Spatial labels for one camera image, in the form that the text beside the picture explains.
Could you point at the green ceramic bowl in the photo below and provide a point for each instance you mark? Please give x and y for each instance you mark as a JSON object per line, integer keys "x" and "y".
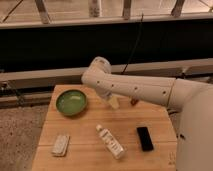
{"x": 71, "y": 102}

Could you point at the translucent plastic cup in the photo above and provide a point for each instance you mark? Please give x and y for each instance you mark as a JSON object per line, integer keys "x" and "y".
{"x": 113, "y": 102}

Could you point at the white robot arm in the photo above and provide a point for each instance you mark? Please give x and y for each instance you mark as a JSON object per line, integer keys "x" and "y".
{"x": 193, "y": 99}

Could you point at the black smartphone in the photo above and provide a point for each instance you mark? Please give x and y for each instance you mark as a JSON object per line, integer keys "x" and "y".
{"x": 145, "y": 139}

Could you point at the brown oblong object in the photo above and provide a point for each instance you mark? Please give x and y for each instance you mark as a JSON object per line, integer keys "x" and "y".
{"x": 134, "y": 101}

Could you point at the clear plastic bottle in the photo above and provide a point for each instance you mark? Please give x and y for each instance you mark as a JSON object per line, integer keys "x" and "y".
{"x": 110, "y": 141}

